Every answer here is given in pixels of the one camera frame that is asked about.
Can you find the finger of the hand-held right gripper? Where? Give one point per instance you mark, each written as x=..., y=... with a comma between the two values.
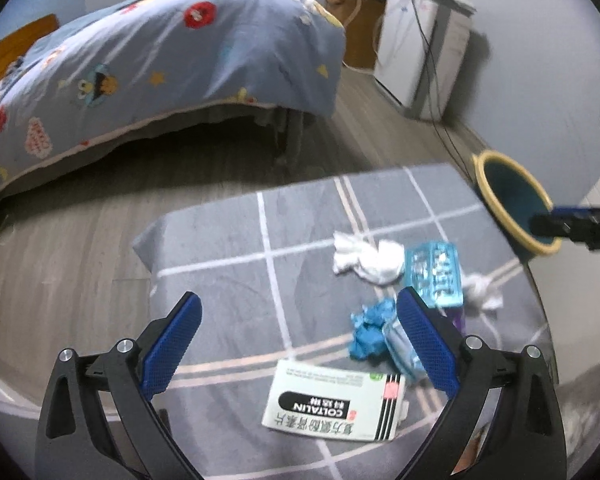
x=580, y=227

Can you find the bed with blue quilt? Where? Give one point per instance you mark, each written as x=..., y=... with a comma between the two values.
x=180, y=60

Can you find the grey checked mat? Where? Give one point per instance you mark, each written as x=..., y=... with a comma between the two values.
x=220, y=260

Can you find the large white tissue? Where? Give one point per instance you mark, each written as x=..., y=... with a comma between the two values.
x=370, y=260

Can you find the twisted white tissue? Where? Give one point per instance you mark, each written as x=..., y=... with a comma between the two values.
x=482, y=295

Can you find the blue blister pack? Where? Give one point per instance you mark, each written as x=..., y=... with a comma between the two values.
x=432, y=275

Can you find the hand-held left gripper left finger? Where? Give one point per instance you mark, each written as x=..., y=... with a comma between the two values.
x=172, y=345

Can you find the yellow rimmed teal trash bin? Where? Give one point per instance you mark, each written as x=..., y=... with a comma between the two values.
x=515, y=195

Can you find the white air purifier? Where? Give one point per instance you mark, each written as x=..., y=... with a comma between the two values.
x=405, y=50

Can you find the wooden bed headboard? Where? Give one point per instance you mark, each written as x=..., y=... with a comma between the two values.
x=25, y=35

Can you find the brown cardboard box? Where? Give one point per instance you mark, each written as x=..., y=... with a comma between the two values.
x=360, y=25

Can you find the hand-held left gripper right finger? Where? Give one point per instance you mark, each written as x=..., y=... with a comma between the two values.
x=427, y=345

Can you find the white fluffy rug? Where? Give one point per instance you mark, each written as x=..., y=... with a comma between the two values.
x=595, y=410

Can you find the blue glove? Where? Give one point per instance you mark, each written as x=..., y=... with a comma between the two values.
x=372, y=330

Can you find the white medicine box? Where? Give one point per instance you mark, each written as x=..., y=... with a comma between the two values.
x=330, y=400

